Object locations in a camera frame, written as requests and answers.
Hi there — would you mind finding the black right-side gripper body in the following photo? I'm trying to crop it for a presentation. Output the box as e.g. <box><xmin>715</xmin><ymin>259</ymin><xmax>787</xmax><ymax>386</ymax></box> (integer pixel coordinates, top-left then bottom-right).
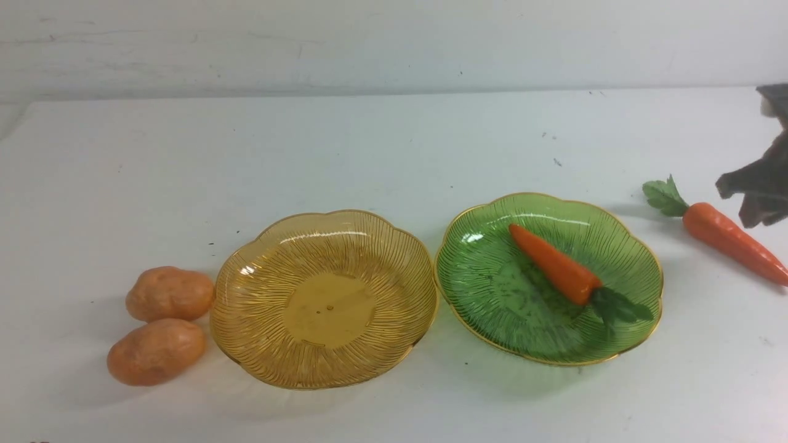
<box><xmin>715</xmin><ymin>84</ymin><xmax>787</xmax><ymax>229</ymax></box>

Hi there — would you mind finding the toy carrot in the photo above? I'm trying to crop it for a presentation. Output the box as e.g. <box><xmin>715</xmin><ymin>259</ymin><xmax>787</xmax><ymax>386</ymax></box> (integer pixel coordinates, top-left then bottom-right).
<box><xmin>509</xmin><ymin>224</ymin><xmax>654</xmax><ymax>330</ymax></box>
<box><xmin>641</xmin><ymin>176</ymin><xmax>787</xmax><ymax>288</ymax></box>

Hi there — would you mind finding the toy potato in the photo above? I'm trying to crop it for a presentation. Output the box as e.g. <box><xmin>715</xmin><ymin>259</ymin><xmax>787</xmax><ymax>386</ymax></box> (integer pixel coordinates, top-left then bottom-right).
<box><xmin>126</xmin><ymin>266</ymin><xmax>214</xmax><ymax>323</ymax></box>
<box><xmin>106</xmin><ymin>319</ymin><xmax>207</xmax><ymax>387</ymax></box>

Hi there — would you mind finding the green ribbed plastic plate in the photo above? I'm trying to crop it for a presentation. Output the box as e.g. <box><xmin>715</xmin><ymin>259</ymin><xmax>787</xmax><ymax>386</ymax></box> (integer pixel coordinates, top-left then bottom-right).
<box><xmin>435</xmin><ymin>193</ymin><xmax>664</xmax><ymax>367</ymax></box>

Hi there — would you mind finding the amber ribbed plastic plate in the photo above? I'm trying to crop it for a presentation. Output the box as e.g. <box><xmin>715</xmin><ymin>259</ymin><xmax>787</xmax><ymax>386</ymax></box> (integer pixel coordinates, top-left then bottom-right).
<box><xmin>209</xmin><ymin>210</ymin><xmax>441</xmax><ymax>391</ymax></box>

